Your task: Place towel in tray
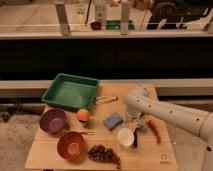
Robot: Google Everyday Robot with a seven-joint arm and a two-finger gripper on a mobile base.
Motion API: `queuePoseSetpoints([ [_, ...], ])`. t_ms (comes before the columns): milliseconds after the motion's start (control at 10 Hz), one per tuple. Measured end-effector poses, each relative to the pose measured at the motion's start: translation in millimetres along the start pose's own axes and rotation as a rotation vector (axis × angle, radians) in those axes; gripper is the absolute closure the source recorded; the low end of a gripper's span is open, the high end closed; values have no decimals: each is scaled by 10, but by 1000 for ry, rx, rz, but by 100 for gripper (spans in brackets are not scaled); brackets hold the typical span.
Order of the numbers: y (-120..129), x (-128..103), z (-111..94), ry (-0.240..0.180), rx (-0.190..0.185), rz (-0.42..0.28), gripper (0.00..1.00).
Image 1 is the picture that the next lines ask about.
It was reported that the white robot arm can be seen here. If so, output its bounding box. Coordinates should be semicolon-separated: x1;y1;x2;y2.
124;84;213;171

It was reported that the green plastic tray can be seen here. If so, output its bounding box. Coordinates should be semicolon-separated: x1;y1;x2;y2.
42;73;99;110

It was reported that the black marker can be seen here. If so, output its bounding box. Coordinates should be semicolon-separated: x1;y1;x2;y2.
133;129;138;148

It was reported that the blue sponge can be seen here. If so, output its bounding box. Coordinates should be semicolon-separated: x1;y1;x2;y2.
103;112;123;130

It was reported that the white cup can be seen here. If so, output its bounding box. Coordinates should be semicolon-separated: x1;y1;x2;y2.
117;128;134;147

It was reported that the wooden board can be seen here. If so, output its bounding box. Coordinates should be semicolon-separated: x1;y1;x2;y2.
25;83;178;171

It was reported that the orange fruit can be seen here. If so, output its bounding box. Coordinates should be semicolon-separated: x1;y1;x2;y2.
76;109;90;122

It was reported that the metal spoon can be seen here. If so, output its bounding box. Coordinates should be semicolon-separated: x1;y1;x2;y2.
79;132;94;135

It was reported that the bunch of dark grapes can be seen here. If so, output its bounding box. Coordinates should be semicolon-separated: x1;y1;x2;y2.
88;144;121;169

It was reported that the orange bowl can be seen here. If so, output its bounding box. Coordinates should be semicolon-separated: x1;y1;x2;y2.
57;131;86;161

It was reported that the purple bowl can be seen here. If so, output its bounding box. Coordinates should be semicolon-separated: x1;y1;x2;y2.
40;108;67;134

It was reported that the yellow handled tool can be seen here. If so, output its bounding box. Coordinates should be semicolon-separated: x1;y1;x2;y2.
95;96;118;105

